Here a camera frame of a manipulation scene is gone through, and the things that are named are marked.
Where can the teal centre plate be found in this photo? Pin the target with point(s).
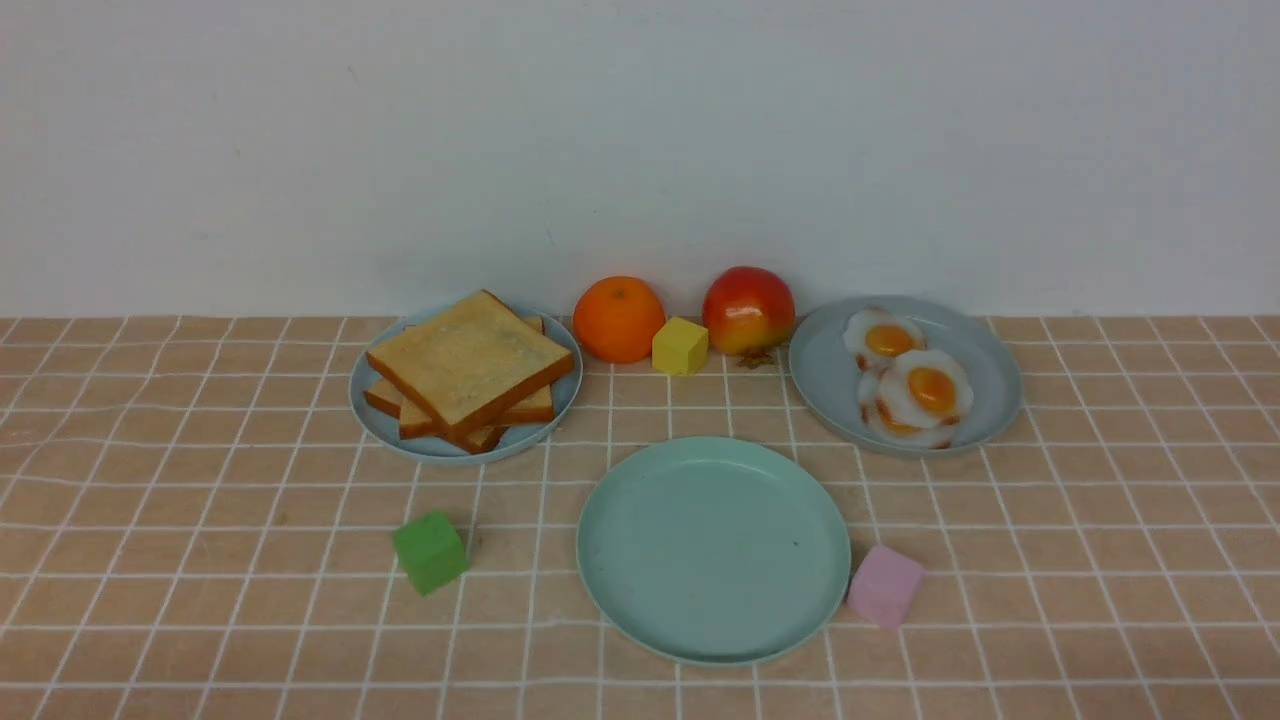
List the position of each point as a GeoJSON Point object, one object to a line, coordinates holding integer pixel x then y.
{"type": "Point", "coordinates": [714, 552]}

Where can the yellow cube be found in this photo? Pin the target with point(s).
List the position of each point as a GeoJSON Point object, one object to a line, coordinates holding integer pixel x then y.
{"type": "Point", "coordinates": [680, 347]}

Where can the pink cube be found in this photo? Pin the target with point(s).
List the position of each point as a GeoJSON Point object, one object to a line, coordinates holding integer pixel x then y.
{"type": "Point", "coordinates": [883, 588]}

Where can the orange fruit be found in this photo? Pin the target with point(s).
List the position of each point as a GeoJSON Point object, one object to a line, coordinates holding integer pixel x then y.
{"type": "Point", "coordinates": [617, 318]}

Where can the red apple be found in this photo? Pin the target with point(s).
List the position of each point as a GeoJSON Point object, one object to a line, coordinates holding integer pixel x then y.
{"type": "Point", "coordinates": [748, 312]}

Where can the green cube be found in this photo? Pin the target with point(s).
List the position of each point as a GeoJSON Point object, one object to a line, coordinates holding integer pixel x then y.
{"type": "Point", "coordinates": [431, 552]}

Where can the fried egg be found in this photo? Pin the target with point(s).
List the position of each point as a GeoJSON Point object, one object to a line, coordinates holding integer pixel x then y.
{"type": "Point", "coordinates": [874, 336]}
{"type": "Point", "coordinates": [923, 389]}
{"type": "Point", "coordinates": [879, 421]}

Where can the light blue bread plate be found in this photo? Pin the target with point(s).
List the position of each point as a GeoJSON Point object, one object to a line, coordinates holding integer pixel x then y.
{"type": "Point", "coordinates": [435, 450]}

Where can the grey-blue egg plate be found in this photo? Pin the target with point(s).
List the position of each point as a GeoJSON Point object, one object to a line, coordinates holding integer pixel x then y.
{"type": "Point", "coordinates": [827, 377]}

